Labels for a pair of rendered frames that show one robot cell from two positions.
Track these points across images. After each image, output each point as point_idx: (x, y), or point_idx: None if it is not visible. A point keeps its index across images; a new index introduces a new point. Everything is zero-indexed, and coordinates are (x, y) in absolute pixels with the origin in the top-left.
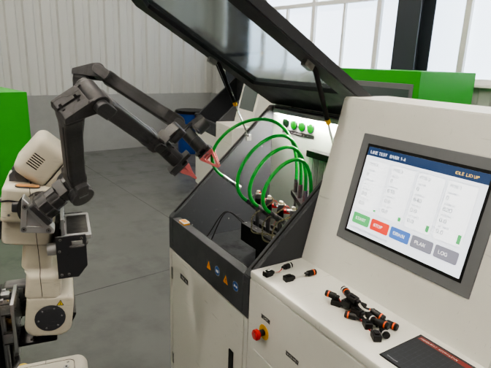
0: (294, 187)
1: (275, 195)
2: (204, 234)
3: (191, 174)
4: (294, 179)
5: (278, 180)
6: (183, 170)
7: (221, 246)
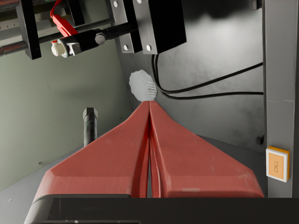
0: (15, 46)
1: (82, 123)
2: (234, 147)
3: (157, 118)
4: (23, 94)
5: (56, 133)
6: (189, 169)
7: (226, 86)
